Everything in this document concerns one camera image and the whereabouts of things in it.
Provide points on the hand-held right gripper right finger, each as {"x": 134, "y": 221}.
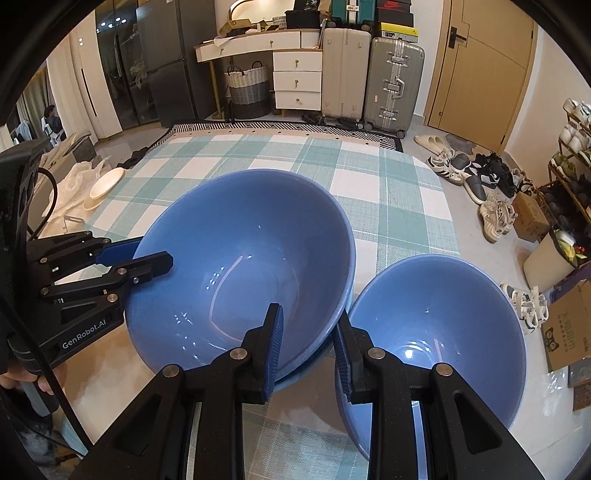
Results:
{"x": 342, "y": 360}

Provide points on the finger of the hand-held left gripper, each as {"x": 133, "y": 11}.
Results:
{"x": 147, "y": 267}
{"x": 122, "y": 249}

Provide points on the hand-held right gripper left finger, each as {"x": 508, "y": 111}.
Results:
{"x": 274, "y": 355}

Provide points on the blue bowl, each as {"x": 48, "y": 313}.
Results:
{"x": 438, "y": 314}
{"x": 307, "y": 369}
{"x": 240, "y": 258}

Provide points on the person's left hand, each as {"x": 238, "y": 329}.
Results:
{"x": 18, "y": 382}

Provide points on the metal phone stand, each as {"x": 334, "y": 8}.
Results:
{"x": 74, "y": 224}

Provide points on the white plate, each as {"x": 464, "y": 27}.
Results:
{"x": 108, "y": 179}

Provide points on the dark cloth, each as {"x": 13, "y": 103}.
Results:
{"x": 135, "y": 158}

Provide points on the grey padded seat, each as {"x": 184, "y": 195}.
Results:
{"x": 69, "y": 154}

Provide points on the dark bottle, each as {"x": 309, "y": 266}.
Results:
{"x": 229, "y": 110}

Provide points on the teal checked tablecloth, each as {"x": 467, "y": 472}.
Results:
{"x": 369, "y": 184}

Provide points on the dark glass cabinet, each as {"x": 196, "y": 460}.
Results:
{"x": 122, "y": 69}

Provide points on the white green sneaker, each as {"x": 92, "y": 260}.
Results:
{"x": 515, "y": 300}
{"x": 535, "y": 314}

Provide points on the dark grey refrigerator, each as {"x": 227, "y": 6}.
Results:
{"x": 175, "y": 60}

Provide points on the woven grey white basket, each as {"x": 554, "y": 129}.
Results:
{"x": 247, "y": 90}

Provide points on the white trash bin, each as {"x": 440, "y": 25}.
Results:
{"x": 547, "y": 267}

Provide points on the printed cardboard box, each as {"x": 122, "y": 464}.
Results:
{"x": 565, "y": 327}

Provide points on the scattered loose shoes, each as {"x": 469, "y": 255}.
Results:
{"x": 480, "y": 180}

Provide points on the plain small cardboard box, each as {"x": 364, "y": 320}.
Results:
{"x": 531, "y": 217}

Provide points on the dark flat packet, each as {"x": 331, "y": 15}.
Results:
{"x": 581, "y": 387}

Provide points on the white desk with drawers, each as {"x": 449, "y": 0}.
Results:
{"x": 295, "y": 69}

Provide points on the small open cardboard box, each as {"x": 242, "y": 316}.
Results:
{"x": 234, "y": 27}

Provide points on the silver suitcase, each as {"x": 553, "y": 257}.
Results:
{"x": 392, "y": 87}

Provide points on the beige suitcase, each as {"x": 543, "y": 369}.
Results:
{"x": 346, "y": 74}

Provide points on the metal shoe rack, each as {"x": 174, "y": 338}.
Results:
{"x": 561, "y": 184}

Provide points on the black bag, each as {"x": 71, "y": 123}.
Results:
{"x": 302, "y": 19}

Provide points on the wooden door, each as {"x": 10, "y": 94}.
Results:
{"x": 480, "y": 69}

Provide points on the rows of assorted shoes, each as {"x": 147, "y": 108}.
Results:
{"x": 575, "y": 134}

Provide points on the teal suitcase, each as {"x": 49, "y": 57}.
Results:
{"x": 351, "y": 11}

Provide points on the yellow black box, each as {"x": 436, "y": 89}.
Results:
{"x": 396, "y": 30}

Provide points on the stacked shoe boxes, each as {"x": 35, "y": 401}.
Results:
{"x": 393, "y": 10}

